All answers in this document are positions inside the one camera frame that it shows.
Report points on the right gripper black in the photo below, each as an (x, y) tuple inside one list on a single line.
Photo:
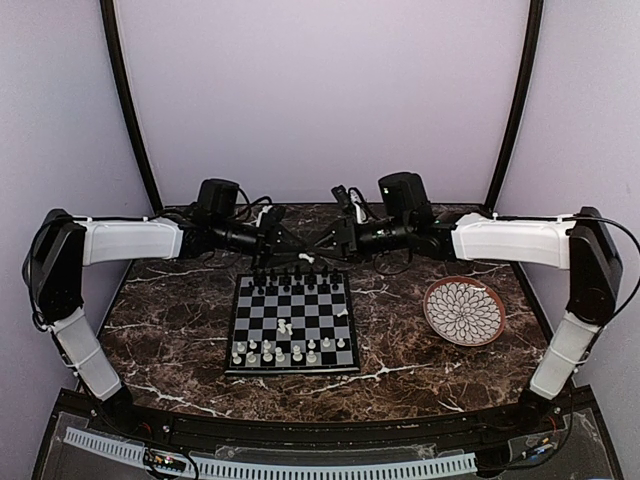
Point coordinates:
[(348, 241)]

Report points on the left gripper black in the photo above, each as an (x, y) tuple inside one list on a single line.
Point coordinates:
[(268, 241)]

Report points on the white rook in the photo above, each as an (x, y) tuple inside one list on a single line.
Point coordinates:
[(308, 258)]

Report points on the black grey chessboard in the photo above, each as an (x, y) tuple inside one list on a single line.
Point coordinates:
[(309, 301)]

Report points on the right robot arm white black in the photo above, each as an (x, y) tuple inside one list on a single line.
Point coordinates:
[(579, 243)]

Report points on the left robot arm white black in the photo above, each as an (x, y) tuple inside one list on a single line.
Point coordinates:
[(66, 246)]

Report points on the white lying knight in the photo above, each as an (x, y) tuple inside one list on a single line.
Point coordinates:
[(284, 328)]

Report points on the patterned ceramic plate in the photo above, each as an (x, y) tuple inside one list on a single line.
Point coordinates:
[(464, 311)]

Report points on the white slotted cable duct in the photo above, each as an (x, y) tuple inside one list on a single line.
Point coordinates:
[(166, 464)]

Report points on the black front table rail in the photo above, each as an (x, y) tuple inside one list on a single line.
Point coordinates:
[(482, 428)]

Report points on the left black frame post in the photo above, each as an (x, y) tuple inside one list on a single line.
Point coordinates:
[(121, 80)]

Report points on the black frame post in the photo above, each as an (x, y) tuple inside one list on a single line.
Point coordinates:
[(524, 75), (121, 80)]

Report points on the right black frame post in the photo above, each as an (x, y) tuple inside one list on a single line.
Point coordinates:
[(524, 75)]

